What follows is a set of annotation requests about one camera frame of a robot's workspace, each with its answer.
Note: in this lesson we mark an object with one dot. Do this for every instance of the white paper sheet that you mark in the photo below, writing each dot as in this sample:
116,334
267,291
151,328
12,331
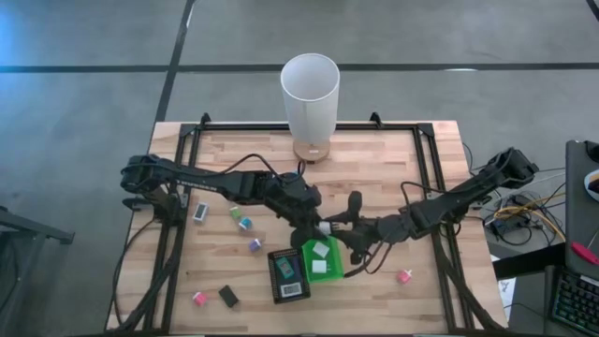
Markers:
506,288

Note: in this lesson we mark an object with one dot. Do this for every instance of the black rounded object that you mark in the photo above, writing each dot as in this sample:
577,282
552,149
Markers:
593,150

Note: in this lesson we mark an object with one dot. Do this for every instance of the teal white USB charger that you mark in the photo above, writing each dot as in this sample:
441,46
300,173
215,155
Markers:
245,224

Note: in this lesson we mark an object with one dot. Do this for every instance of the green plastic basket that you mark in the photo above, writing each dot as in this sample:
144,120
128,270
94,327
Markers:
334,273

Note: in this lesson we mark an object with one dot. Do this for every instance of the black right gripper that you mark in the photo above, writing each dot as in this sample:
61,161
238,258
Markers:
379,231

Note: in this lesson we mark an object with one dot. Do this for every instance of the green USB charger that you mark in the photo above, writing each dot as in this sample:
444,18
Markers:
235,213

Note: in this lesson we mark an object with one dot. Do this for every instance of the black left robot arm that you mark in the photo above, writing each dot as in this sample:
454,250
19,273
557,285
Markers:
210,180

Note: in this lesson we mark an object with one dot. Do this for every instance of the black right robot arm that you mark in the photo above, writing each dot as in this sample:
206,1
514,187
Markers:
449,208

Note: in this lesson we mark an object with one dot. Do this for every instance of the white shade wooden base lamp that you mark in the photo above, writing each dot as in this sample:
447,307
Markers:
310,107

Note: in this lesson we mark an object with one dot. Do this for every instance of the dark grey bench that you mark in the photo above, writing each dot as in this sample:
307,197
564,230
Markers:
28,229

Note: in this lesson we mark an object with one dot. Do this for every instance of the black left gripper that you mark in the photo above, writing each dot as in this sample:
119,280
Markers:
295,199

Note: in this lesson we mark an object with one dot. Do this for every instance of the purple digital clock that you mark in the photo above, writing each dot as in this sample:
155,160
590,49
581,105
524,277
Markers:
298,268

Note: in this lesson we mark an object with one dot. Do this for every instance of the pink USB charger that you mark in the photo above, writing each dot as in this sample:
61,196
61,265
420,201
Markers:
200,298
404,276

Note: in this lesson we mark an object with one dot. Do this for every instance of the teal digital clock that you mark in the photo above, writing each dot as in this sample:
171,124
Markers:
284,268

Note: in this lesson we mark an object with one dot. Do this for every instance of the black desk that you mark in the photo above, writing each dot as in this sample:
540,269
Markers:
578,220

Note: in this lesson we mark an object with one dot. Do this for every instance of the black rectangular clock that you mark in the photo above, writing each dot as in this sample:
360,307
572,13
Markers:
228,296

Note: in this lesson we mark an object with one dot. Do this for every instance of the white digital clock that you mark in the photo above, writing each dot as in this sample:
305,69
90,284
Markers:
200,211
291,289

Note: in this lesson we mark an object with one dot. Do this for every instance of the black aluminium table frame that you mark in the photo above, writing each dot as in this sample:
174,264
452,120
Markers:
262,126

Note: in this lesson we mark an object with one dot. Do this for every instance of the white black USB charger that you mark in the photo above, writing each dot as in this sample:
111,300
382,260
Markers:
324,228

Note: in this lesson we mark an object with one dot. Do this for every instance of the white round object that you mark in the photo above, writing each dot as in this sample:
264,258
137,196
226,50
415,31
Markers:
593,185

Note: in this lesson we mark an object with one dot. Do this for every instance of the purple USB charger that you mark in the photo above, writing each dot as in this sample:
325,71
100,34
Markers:
254,244

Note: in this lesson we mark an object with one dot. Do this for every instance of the black plastic basket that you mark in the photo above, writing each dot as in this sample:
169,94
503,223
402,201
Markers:
304,281

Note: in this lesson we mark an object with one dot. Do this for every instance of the backlit computer keyboard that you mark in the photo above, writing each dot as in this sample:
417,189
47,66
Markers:
578,302

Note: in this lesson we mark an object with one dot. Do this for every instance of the black power box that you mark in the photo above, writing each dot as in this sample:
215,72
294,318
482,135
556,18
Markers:
503,228

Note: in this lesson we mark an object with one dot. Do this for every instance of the white cube USB charger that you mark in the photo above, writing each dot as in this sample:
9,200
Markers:
319,266
321,249

